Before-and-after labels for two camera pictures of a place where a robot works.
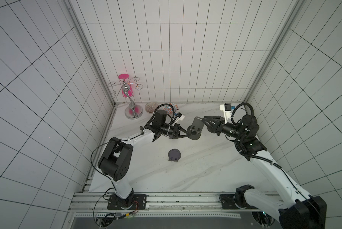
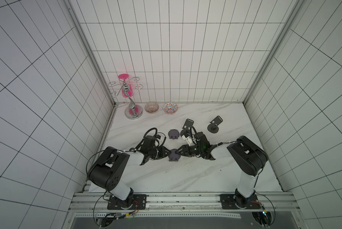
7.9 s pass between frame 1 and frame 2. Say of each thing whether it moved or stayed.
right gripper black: moved
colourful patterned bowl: stayed
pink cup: stayed
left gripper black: moved
